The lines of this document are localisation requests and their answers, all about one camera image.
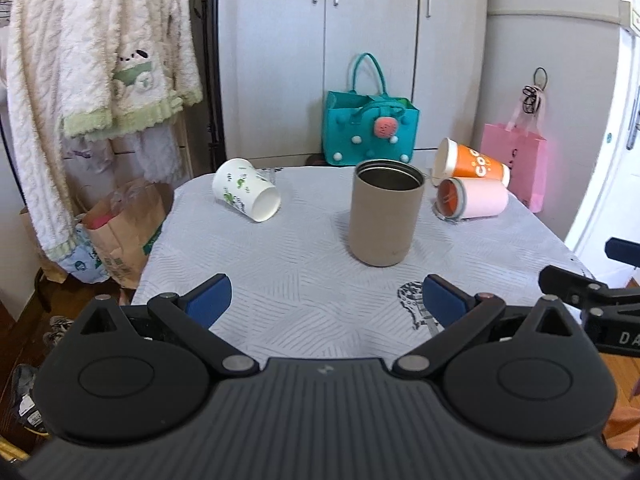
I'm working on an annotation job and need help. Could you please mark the beige steel tumbler cup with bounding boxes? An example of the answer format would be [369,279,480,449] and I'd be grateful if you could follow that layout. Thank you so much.
[348,159,425,268]

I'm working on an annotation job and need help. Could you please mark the pink cup grey lid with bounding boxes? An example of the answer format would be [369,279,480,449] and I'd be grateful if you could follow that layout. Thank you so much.
[435,177,509,221]

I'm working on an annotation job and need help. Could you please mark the white cactus paper cup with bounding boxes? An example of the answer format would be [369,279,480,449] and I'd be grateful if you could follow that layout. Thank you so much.
[212,158,281,222]

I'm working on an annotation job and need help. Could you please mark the orange paper cup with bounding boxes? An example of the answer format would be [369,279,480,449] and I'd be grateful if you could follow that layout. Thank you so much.
[431,138,511,186]

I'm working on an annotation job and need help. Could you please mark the white patterned tablecloth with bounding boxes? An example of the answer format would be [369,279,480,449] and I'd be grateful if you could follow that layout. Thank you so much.
[134,167,585,362]

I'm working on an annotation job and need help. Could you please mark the brown paper shopping bag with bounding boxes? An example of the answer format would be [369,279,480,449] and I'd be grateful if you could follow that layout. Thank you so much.
[81,179,174,289]

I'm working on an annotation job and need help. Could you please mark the pink paper gift bag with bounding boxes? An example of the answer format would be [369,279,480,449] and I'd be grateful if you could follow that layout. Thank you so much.
[479,86,549,214]

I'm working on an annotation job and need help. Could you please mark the teal felt tote bag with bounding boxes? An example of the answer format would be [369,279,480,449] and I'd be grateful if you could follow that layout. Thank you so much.
[321,52,420,166]

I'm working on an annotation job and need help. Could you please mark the black clothes rack pole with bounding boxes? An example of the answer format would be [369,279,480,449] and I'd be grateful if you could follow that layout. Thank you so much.
[198,0,227,171]

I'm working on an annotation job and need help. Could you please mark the cream green fluffy jacket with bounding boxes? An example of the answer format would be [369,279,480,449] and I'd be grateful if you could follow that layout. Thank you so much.
[60,0,203,140]

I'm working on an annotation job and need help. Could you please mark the white wardrobe cabinet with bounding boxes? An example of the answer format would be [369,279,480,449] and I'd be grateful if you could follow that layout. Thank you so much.
[213,0,639,246]

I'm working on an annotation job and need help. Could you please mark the white cable knit cardigan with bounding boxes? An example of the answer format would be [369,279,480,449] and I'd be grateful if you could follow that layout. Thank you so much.
[6,0,77,262]

